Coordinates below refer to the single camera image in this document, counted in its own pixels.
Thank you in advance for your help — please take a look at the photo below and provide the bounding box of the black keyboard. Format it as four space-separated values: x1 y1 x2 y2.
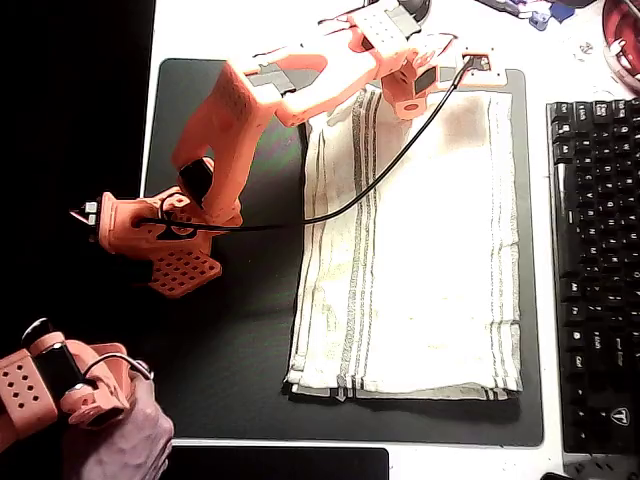
545 98 640 456

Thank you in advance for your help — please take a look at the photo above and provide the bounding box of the red bowl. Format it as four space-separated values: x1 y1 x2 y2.
601 0 640 95

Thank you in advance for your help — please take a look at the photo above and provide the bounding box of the white purple clutter item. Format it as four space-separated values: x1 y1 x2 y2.
474 0 532 19

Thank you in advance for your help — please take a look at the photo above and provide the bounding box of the white striped towel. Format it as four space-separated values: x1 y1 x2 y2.
284 83 525 403

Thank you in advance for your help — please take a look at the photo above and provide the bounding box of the person's hand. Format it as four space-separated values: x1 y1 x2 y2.
61 372 176 480

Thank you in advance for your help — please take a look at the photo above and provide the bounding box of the black camera cable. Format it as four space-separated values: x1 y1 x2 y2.
138 55 477 237

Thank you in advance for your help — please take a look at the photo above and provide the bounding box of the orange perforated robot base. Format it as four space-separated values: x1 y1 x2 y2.
68 188 223 300

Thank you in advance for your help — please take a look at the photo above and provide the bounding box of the orange camera mount with board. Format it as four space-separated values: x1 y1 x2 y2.
460 48 507 90

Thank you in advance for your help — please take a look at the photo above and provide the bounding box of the black desk mat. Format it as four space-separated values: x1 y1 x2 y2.
117 58 545 448

